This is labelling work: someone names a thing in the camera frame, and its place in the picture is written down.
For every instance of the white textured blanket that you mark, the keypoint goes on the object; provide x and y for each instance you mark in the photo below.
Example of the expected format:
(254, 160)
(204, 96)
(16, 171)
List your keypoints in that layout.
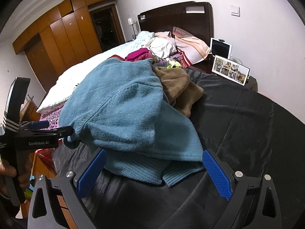
(78, 74)

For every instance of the person's left hand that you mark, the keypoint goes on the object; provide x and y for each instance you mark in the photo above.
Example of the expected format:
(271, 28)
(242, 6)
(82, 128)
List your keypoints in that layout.
(7, 170)

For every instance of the magenta garment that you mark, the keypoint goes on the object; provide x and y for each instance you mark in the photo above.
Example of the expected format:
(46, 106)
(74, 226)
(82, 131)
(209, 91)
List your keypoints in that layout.
(139, 54)

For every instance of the red cloth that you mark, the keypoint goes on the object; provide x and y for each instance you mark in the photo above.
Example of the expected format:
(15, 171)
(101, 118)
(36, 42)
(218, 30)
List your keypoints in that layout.
(116, 57)

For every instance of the green and white toy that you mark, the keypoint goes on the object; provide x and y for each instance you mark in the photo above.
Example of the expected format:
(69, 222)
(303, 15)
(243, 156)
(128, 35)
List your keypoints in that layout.
(174, 64)

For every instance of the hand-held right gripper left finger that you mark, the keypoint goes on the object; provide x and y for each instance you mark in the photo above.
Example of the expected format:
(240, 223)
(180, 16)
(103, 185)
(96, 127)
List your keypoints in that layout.
(91, 174)

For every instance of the pink patterned bed sheet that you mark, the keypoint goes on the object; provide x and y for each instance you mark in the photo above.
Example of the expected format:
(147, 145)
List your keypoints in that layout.
(51, 119)

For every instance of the dark doorway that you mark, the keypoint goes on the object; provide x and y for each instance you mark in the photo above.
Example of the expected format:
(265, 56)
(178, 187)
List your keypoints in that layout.
(107, 28)

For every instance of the photo collage frame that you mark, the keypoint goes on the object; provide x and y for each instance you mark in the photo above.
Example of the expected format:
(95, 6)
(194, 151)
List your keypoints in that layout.
(230, 69)

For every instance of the white tablet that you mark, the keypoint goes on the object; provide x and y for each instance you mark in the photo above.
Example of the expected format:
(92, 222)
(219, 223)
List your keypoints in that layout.
(220, 47)

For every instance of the dark wooden nightstand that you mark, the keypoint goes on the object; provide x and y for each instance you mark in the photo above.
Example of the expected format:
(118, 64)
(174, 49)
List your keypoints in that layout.
(251, 83)

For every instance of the white floor lamp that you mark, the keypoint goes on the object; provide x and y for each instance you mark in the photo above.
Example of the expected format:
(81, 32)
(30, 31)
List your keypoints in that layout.
(130, 21)

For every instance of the brown fleece garment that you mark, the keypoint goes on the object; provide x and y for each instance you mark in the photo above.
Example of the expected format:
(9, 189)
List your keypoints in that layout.
(176, 83)

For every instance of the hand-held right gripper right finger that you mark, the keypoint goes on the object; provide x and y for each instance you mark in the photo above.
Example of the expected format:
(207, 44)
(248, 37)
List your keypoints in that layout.
(218, 174)

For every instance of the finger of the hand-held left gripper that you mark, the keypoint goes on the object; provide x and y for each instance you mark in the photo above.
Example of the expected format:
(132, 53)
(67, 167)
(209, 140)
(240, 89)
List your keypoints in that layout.
(39, 124)
(64, 131)

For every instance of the white light switch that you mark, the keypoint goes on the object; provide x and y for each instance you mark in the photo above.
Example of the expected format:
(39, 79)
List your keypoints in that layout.
(235, 10)

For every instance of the blue knitted sweater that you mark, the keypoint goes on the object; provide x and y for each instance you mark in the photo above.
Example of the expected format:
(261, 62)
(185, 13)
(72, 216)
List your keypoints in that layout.
(119, 105)

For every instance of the brown wooden cabinet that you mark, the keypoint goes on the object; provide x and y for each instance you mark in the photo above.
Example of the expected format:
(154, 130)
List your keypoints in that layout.
(31, 108)

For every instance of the dark wooden headboard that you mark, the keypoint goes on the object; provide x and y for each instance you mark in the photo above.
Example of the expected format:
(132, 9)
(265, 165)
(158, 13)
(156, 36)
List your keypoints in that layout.
(166, 21)

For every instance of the brown wooden wardrobe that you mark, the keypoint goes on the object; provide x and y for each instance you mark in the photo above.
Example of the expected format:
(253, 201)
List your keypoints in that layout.
(59, 40)

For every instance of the white crumpled cloth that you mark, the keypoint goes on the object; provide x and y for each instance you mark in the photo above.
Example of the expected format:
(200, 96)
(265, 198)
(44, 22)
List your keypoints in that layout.
(163, 47)

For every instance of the pink striped pillow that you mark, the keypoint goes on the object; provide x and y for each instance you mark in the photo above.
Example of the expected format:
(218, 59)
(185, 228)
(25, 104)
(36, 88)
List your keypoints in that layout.
(190, 47)

